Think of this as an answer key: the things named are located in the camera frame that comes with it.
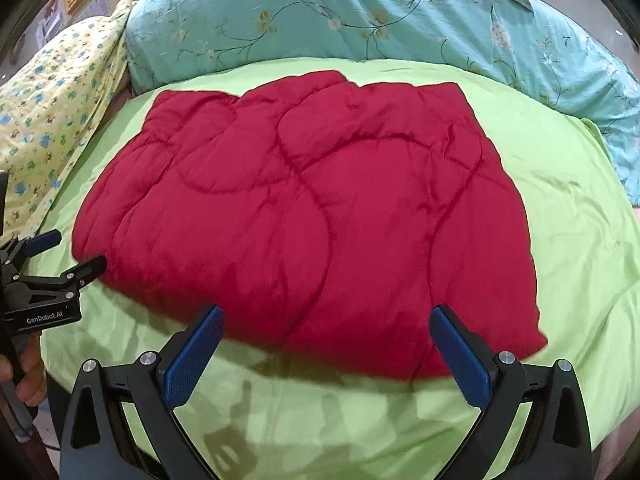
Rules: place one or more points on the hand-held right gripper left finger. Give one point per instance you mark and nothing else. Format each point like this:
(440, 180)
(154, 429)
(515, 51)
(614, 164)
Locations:
(195, 355)

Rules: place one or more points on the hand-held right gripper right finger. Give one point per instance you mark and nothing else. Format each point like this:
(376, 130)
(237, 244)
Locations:
(462, 360)

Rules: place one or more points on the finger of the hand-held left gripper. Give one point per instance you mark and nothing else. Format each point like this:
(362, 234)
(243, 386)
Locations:
(85, 269)
(44, 242)

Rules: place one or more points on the red padded jacket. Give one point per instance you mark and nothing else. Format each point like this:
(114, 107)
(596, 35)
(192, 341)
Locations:
(310, 210)

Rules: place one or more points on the person's left forearm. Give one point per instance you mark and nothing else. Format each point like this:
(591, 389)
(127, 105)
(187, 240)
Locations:
(35, 460)

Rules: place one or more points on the person's left hand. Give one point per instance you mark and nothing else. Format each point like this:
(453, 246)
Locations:
(32, 375)

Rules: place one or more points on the yellow patterned pillow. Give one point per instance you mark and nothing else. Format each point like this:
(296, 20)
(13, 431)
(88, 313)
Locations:
(55, 110)

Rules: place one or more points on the green bed sheet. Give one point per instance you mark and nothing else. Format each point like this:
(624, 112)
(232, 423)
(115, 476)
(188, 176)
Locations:
(575, 260)

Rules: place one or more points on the teal floral quilt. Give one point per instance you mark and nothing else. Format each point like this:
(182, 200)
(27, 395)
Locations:
(375, 15)

